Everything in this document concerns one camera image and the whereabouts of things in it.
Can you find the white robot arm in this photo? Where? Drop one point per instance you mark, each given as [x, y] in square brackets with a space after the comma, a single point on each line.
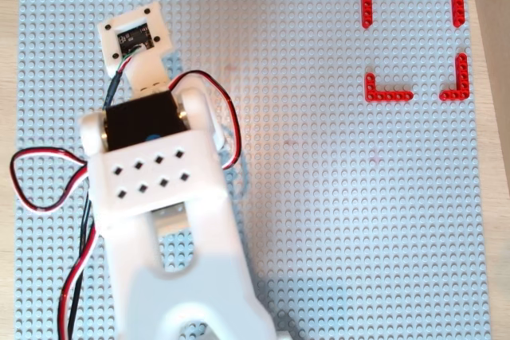
[159, 180]

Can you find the grey Lego baseplate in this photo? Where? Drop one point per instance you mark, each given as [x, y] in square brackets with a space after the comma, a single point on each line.
[338, 196]

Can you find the red L-shaped Lego beam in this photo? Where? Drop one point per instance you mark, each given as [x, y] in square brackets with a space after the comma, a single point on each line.
[462, 77]
[366, 5]
[459, 5]
[390, 96]

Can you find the large cardboard box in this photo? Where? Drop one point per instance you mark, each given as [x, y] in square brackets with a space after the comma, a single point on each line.
[494, 77]

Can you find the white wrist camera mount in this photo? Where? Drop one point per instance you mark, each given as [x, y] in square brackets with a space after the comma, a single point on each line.
[151, 65]

